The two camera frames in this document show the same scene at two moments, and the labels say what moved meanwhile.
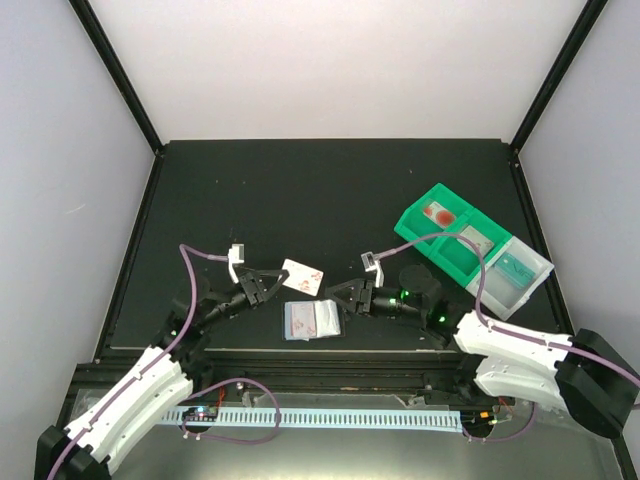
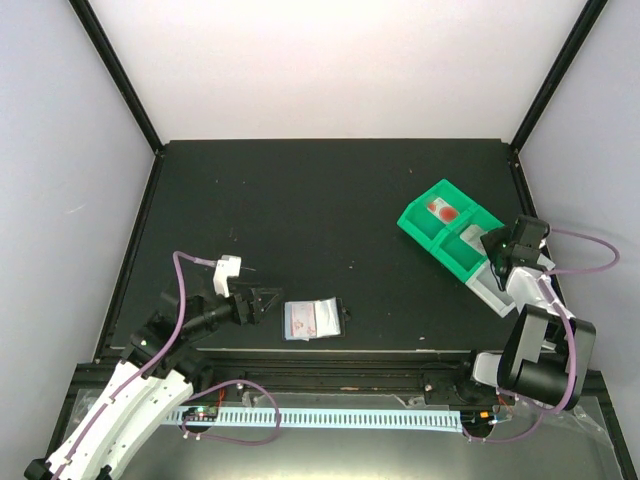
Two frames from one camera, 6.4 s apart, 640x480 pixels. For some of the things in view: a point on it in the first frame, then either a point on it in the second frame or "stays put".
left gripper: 252,283 -> 255,313
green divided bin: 456,256 stays put
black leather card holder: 312,319 stays put
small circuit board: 200,414 stays put
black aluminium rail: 327,370 stays put
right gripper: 363,306 -> 489,239
